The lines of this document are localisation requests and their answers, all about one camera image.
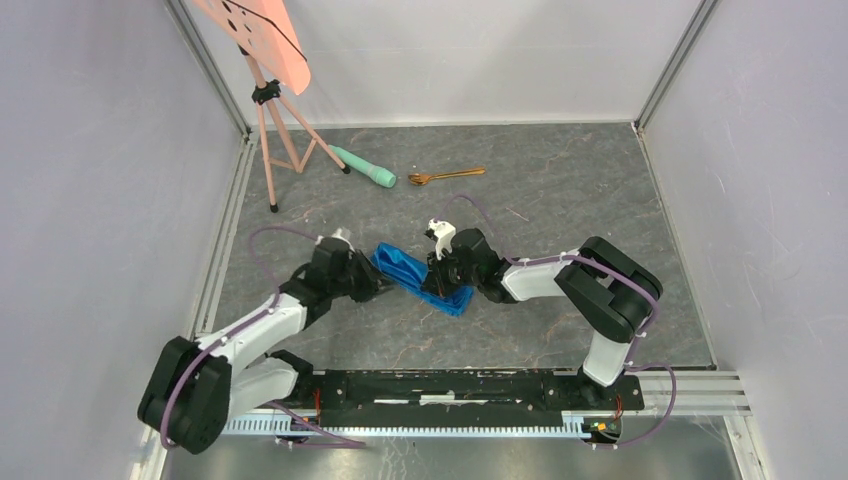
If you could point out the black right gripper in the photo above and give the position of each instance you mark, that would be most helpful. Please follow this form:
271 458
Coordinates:
435 279

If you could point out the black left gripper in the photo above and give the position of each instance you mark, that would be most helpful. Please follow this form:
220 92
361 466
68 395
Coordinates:
373 281

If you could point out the blue cloth napkin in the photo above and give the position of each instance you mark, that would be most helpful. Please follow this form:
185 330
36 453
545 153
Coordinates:
410 274

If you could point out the gold spoon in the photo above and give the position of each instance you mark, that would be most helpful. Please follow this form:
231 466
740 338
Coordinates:
421 179

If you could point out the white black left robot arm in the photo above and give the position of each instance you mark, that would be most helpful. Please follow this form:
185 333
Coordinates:
197 386

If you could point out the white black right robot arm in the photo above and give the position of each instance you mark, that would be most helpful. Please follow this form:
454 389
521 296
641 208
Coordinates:
617 296

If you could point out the mint green flashlight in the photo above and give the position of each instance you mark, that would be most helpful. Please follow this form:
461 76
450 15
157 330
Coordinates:
378 174

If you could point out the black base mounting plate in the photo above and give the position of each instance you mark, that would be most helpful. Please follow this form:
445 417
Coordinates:
459 397

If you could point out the pink music stand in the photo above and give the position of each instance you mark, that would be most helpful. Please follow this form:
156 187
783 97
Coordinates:
267 41

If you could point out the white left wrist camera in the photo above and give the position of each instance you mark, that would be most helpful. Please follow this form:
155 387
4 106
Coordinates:
341 234

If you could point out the white cable duct strip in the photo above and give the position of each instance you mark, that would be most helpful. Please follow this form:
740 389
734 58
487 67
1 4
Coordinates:
278 424

